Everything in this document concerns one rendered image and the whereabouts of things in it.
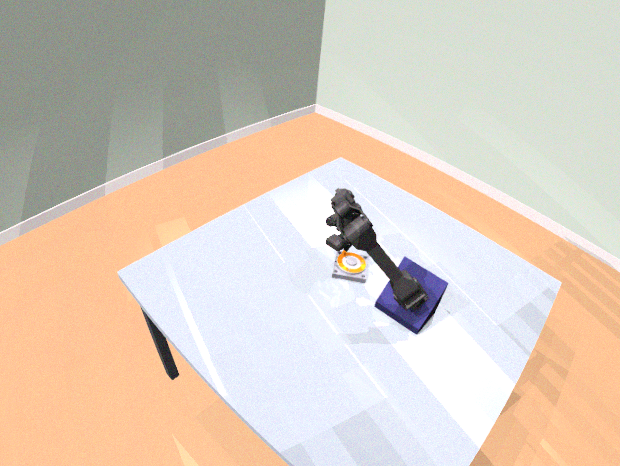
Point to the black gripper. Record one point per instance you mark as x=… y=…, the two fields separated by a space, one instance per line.
x=337 y=242

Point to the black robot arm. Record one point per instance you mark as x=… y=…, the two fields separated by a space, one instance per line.
x=407 y=290

